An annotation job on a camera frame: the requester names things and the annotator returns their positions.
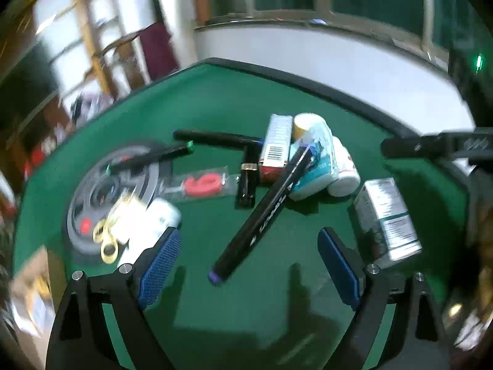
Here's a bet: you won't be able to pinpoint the teal white tissue pack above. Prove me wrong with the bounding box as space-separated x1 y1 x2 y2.
289 122 338 201

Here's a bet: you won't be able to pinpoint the yellow handled scissors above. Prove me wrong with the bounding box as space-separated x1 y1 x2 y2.
93 218 120 264

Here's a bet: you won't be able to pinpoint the wooden shelf cabinet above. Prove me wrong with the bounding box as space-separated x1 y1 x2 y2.
0 0 128 186

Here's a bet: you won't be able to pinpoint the wooden chair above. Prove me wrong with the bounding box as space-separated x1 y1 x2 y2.
93 31 151 95

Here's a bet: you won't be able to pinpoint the white red medicine box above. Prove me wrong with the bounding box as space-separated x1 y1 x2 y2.
258 114 293 183

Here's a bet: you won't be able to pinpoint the yellow jar white lid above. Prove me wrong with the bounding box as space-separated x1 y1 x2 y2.
292 113 327 140

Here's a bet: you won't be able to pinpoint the white pill bottle red label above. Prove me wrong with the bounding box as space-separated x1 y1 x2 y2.
327 136 361 197

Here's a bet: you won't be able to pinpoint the black gold lipstick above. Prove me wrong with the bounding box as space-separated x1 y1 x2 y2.
235 145 262 209

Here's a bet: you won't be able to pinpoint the maroon cloth on chair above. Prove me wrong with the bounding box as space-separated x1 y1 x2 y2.
139 23 179 81

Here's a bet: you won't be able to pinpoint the black television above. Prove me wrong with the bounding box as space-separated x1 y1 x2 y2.
1 41 59 145

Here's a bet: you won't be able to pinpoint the white standing air conditioner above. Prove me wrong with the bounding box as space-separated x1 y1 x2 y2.
116 0 198 68

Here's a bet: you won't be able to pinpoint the cardboard storage box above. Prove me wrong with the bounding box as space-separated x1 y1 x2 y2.
10 245 66 369

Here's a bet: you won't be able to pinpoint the grey white medicine box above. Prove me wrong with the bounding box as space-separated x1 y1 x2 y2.
353 178 422 269

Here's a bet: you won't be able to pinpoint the cream tape roll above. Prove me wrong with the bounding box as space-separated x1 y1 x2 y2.
106 193 147 245

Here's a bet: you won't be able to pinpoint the white plastic bottle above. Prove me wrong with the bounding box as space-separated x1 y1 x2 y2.
124 198 181 263

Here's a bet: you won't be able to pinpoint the grey round table centre disc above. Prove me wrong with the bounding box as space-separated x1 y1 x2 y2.
62 139 173 265

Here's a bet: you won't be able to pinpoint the black purple art marker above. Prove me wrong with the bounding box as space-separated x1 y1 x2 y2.
208 142 319 286

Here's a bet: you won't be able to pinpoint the black marker green cap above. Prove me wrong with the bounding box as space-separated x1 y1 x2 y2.
106 140 194 175

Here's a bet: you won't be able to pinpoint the red number six candle pack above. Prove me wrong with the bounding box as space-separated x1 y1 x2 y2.
156 166 240 202

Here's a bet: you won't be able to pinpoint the black marker blue cap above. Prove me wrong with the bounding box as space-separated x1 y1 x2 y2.
173 129 263 149

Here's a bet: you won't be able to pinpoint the pile of clothes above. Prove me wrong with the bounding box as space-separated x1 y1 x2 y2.
70 92 114 129

